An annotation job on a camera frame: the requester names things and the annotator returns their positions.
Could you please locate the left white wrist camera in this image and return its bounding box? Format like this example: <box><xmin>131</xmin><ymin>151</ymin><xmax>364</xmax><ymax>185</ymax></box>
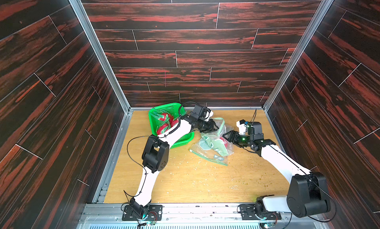
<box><xmin>201</xmin><ymin>109</ymin><xmax>213</xmax><ymax>121</ymax></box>

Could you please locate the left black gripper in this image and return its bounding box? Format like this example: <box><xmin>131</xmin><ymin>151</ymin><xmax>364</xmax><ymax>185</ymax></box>
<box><xmin>196</xmin><ymin>119</ymin><xmax>220</xmax><ymax>134</ymax></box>

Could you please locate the clear zip-top bag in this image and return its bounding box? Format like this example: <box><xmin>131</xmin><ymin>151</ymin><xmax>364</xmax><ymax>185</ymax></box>
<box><xmin>189</xmin><ymin>143</ymin><xmax>228</xmax><ymax>166</ymax></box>
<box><xmin>199</xmin><ymin>117</ymin><xmax>234</xmax><ymax>157</ymax></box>

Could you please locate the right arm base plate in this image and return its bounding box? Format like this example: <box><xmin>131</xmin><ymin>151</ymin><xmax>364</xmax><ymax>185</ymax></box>
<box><xmin>237</xmin><ymin>204</ymin><xmax>282</xmax><ymax>221</ymax></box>

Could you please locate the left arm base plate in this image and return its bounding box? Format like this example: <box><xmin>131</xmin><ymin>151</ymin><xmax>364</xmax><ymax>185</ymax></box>
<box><xmin>122</xmin><ymin>204</ymin><xmax>163</xmax><ymax>222</ymax></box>

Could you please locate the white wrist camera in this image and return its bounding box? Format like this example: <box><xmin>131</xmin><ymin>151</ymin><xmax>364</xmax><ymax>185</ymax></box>
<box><xmin>201</xmin><ymin>109</ymin><xmax>213</xmax><ymax>121</ymax></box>
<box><xmin>236</xmin><ymin>120</ymin><xmax>248</xmax><ymax>136</ymax></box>

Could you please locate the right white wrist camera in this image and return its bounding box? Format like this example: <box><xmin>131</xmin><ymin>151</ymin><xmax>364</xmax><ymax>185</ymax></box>
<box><xmin>236</xmin><ymin>120</ymin><xmax>248</xmax><ymax>136</ymax></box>

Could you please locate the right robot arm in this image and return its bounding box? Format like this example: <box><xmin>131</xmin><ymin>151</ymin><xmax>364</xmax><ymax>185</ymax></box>
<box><xmin>223</xmin><ymin>120</ymin><xmax>332</xmax><ymax>219</ymax></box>

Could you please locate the green plastic perforated basket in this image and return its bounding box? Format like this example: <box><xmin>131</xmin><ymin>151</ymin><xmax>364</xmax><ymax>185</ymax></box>
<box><xmin>148</xmin><ymin>103</ymin><xmax>186</xmax><ymax>136</ymax></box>

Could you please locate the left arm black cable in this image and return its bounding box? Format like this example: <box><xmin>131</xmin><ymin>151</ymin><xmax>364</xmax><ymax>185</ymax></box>
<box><xmin>123</xmin><ymin>101</ymin><xmax>198</xmax><ymax>206</ymax></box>

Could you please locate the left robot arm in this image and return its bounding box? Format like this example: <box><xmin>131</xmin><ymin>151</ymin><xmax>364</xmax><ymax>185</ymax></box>
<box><xmin>129</xmin><ymin>103</ymin><xmax>218</xmax><ymax>219</ymax></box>

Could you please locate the red green dragon fruit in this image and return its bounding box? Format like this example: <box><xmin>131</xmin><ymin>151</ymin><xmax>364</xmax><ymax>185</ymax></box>
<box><xmin>152</xmin><ymin>110</ymin><xmax>173</xmax><ymax>124</ymax></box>

